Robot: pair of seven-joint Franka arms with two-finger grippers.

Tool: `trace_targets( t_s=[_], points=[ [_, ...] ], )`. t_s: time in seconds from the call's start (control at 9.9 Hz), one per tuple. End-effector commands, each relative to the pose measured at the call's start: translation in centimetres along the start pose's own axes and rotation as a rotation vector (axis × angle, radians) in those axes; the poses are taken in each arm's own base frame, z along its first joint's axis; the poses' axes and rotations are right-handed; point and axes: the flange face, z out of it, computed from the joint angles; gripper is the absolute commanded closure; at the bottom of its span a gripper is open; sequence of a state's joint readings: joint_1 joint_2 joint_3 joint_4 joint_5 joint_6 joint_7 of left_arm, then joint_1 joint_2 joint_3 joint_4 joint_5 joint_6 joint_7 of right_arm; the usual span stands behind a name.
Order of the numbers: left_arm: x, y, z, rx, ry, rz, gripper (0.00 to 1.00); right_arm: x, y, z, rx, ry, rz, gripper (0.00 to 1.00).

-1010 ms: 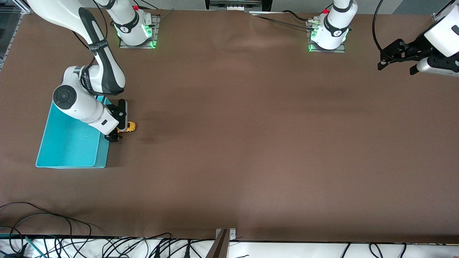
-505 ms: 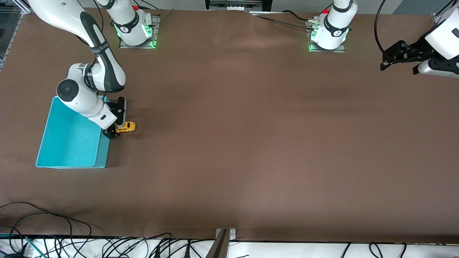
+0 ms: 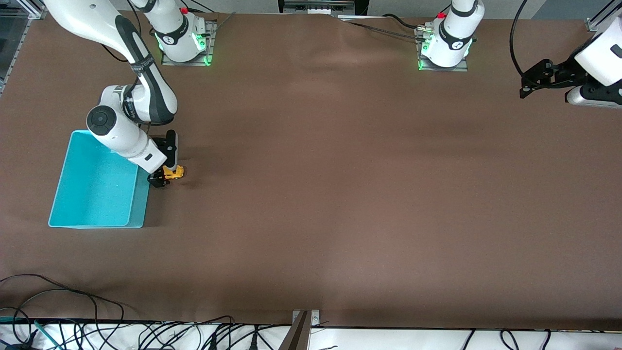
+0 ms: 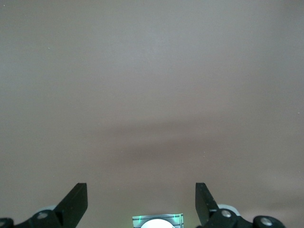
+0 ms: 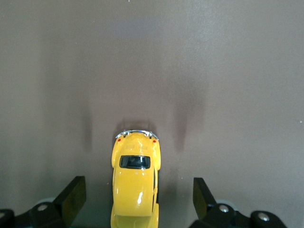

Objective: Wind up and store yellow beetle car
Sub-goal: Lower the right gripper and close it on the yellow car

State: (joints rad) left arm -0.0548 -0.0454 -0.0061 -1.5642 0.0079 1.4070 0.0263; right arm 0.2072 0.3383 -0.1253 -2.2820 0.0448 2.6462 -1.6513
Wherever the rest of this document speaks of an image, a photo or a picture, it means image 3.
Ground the turquoise plastic bin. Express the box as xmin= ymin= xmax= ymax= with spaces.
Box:
xmin=48 ymin=129 xmax=151 ymax=229

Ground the teal thin rod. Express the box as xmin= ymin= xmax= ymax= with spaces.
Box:
xmin=33 ymin=320 xmax=65 ymax=350

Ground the grey power strip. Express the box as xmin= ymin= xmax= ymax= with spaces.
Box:
xmin=283 ymin=0 xmax=356 ymax=14

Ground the aluminium frame profile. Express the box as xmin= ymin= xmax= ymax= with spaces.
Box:
xmin=586 ymin=0 xmax=622 ymax=34
xmin=0 ymin=0 xmax=47 ymax=95

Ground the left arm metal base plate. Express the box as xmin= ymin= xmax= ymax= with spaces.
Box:
xmin=415 ymin=27 xmax=470 ymax=72

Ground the thick black base cable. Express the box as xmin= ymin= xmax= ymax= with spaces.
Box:
xmin=381 ymin=13 xmax=428 ymax=31

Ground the long black looping cable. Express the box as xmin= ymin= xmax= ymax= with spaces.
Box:
xmin=0 ymin=274 xmax=126 ymax=324

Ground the thin dark base cable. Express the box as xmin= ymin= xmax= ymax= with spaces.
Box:
xmin=346 ymin=20 xmax=422 ymax=40

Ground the thin grey cable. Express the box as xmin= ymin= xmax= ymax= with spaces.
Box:
xmin=202 ymin=12 xmax=237 ymax=38

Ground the small metal bracket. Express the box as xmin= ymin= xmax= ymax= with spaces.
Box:
xmin=292 ymin=309 xmax=321 ymax=327

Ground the grey metal post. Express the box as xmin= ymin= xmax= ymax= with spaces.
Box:
xmin=278 ymin=311 xmax=311 ymax=350

